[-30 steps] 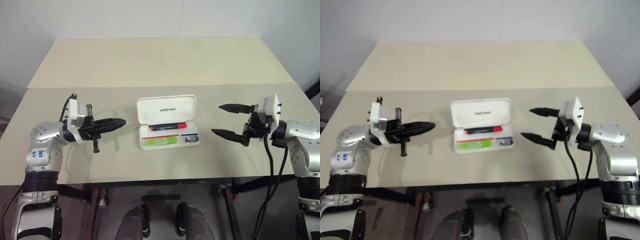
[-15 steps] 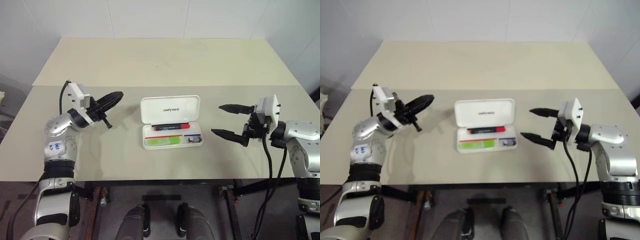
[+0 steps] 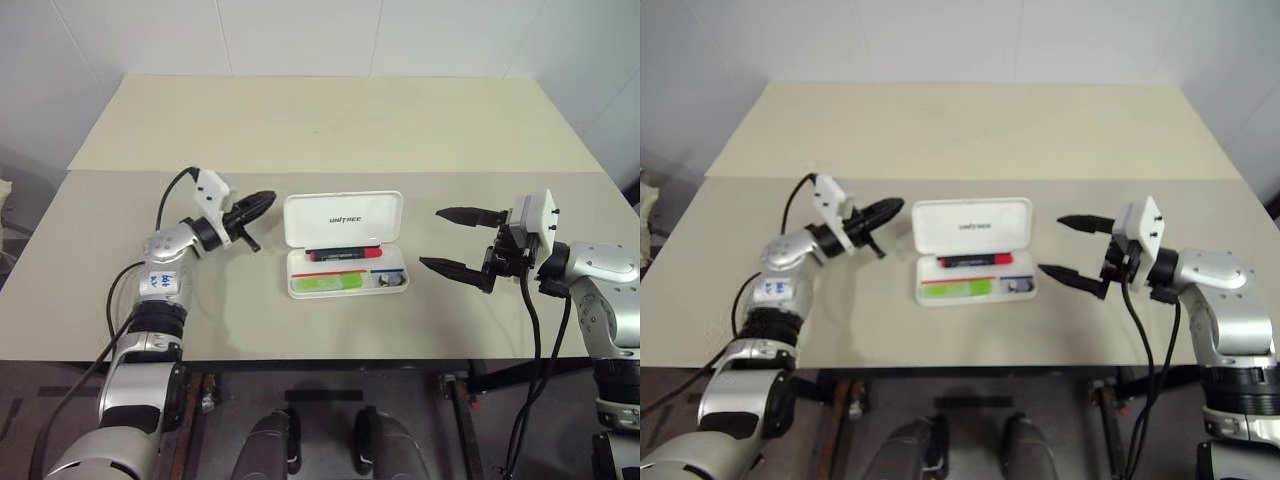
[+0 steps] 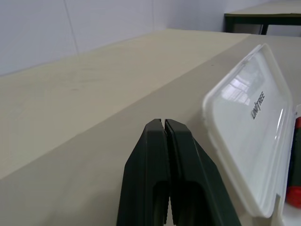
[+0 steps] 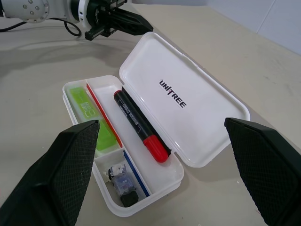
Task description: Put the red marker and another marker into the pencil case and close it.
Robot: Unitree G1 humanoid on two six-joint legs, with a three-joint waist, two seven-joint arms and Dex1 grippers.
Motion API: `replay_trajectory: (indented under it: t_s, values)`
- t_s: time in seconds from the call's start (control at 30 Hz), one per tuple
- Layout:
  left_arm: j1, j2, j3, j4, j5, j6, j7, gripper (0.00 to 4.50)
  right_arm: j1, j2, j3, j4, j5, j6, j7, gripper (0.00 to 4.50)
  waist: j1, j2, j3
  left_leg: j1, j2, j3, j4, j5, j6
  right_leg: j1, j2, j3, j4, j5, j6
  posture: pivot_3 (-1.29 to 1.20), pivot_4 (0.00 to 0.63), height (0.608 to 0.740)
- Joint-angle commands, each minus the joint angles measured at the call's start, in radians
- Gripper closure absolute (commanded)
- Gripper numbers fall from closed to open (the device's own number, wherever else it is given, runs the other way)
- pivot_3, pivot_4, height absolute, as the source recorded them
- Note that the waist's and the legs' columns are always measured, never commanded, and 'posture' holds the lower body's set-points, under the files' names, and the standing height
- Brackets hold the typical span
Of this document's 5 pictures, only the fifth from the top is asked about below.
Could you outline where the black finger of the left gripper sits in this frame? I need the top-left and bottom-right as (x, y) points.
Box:
(113, 8), (154, 35)
(110, 20), (141, 37)

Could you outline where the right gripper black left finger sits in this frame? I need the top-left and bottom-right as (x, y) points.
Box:
(0, 119), (101, 226)

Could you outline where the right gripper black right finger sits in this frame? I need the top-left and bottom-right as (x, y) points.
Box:
(224, 117), (301, 226)

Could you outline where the green highlighter pen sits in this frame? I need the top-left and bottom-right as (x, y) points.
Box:
(65, 86), (118, 154)

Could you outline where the black marker with red cap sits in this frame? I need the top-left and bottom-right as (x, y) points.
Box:
(113, 90), (169, 164)

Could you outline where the white plastic pencil case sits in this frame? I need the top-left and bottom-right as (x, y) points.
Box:
(62, 32), (251, 217)

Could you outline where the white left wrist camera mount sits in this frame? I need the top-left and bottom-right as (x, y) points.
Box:
(78, 0), (92, 32)

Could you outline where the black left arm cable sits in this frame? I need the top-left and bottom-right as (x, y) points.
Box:
(0, 20), (82, 38)

